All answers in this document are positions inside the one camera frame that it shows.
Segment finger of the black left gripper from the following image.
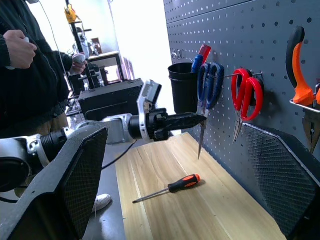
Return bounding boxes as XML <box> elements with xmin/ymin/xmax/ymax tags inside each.
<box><xmin>167</xmin><ymin>112</ymin><xmax>208</xmax><ymax>124</ymax></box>
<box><xmin>171</xmin><ymin>122</ymin><xmax>205</xmax><ymax>132</ymax></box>

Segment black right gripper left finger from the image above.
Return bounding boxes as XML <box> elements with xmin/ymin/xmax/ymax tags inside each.
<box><xmin>0</xmin><ymin>126</ymin><xmax>110</xmax><ymax>240</ymax></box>

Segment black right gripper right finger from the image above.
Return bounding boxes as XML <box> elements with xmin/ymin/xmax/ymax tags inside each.
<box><xmin>241</xmin><ymin>123</ymin><xmax>320</xmax><ymax>240</ymax></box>

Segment blue grey handled scissors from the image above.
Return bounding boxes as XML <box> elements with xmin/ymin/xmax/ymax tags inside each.
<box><xmin>196</xmin><ymin>61</ymin><xmax>225</xmax><ymax>161</ymax></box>

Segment orange and black pliers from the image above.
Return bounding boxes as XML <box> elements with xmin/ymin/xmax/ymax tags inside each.
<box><xmin>285</xmin><ymin>25</ymin><xmax>320</xmax><ymax>155</ymax></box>

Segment dark grey metal pegboard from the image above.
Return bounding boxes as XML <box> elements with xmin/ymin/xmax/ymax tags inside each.
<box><xmin>163</xmin><ymin>0</ymin><xmax>320</xmax><ymax>203</ymax></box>

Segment person's left hand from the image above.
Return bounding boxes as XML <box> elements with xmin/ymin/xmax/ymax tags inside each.
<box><xmin>69</xmin><ymin>60</ymin><xmax>89</xmax><ymax>76</ymax></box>

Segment person's right hand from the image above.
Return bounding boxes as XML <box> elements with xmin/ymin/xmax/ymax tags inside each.
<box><xmin>3</xmin><ymin>30</ymin><xmax>38</xmax><ymax>70</ymax></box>

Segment black cup holder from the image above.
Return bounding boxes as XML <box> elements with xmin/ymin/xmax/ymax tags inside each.
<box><xmin>167</xmin><ymin>62</ymin><xmax>200</xmax><ymax>115</ymax></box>

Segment white sneaker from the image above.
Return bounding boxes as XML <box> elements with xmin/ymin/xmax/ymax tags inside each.
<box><xmin>91</xmin><ymin>193</ymin><xmax>113</xmax><ymax>214</ymax></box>

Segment black equipment case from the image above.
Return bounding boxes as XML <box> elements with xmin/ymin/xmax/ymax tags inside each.
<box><xmin>78</xmin><ymin>77</ymin><xmax>146</xmax><ymax>122</ymax></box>

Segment orange and black screwdriver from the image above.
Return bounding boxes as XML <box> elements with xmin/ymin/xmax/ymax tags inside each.
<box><xmin>131</xmin><ymin>173</ymin><xmax>202</xmax><ymax>204</ymax></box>

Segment silver scissors hook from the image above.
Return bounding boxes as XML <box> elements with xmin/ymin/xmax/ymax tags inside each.
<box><xmin>223</xmin><ymin>71</ymin><xmax>264</xmax><ymax>79</ymax></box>

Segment wooden desk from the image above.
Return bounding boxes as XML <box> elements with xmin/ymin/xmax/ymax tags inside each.
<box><xmin>87</xmin><ymin>50</ymin><xmax>124</xmax><ymax>86</ymax></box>

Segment person in black jacket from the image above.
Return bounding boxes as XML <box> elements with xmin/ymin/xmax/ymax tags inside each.
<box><xmin>0</xmin><ymin>0</ymin><xmax>76</xmax><ymax>141</ymax></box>

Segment black metal stand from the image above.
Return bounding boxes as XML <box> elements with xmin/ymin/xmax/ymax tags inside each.
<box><xmin>64</xmin><ymin>0</ymin><xmax>96</xmax><ymax>90</ymax></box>

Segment yellow device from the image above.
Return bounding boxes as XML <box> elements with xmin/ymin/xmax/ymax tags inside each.
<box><xmin>64</xmin><ymin>4</ymin><xmax>77</xmax><ymax>25</ymax></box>

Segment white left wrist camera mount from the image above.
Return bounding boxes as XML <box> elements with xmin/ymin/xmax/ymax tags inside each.
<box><xmin>136</xmin><ymin>79</ymin><xmax>163</xmax><ymax>141</ymax></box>

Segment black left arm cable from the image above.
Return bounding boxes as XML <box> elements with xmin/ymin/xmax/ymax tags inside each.
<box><xmin>101</xmin><ymin>139</ymin><xmax>138</xmax><ymax>171</ymax></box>

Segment blue handled screwdriver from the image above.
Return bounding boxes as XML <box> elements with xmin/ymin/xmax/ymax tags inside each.
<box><xmin>190</xmin><ymin>53</ymin><xmax>204</xmax><ymax>74</ymax></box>

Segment red handled scissors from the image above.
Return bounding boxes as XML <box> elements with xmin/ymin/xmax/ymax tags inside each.
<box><xmin>230</xmin><ymin>67</ymin><xmax>265</xmax><ymax>145</ymax></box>

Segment silver wire pliers holder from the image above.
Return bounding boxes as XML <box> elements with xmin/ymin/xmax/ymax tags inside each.
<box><xmin>289</xmin><ymin>83</ymin><xmax>320</xmax><ymax>115</ymax></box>

